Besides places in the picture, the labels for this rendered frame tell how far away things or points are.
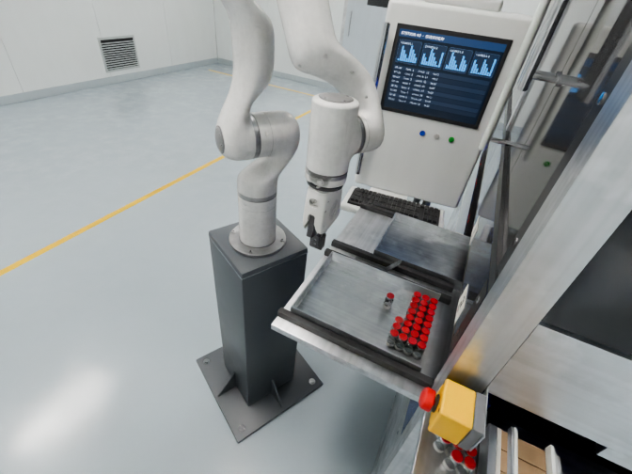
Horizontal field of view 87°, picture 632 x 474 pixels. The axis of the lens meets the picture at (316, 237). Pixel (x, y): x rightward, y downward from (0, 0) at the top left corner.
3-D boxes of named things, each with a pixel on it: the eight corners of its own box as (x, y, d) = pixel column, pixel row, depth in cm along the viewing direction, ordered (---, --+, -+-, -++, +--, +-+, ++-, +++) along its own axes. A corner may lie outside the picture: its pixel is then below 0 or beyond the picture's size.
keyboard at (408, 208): (439, 212, 150) (441, 207, 148) (437, 229, 139) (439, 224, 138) (355, 189, 158) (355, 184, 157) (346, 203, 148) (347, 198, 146)
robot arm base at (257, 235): (219, 232, 114) (214, 184, 102) (267, 217, 124) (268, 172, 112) (245, 265, 102) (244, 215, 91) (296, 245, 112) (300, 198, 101)
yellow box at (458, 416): (471, 414, 63) (487, 396, 58) (467, 451, 58) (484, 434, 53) (432, 395, 65) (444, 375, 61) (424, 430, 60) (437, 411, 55)
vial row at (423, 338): (434, 310, 93) (438, 299, 90) (419, 361, 80) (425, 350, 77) (425, 307, 93) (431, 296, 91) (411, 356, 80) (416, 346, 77)
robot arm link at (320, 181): (337, 181, 61) (335, 196, 63) (354, 165, 67) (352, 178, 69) (297, 169, 63) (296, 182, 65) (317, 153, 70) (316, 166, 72)
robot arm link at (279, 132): (231, 186, 103) (226, 107, 88) (284, 176, 111) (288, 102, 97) (246, 206, 95) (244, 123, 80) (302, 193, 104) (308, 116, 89)
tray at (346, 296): (437, 302, 96) (441, 293, 94) (418, 376, 77) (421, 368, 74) (330, 259, 106) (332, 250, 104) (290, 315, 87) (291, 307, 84)
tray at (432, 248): (485, 251, 117) (489, 243, 115) (480, 299, 98) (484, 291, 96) (393, 219, 127) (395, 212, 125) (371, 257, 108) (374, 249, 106)
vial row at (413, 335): (425, 307, 93) (431, 296, 91) (410, 356, 80) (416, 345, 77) (418, 304, 94) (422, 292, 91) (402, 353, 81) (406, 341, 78)
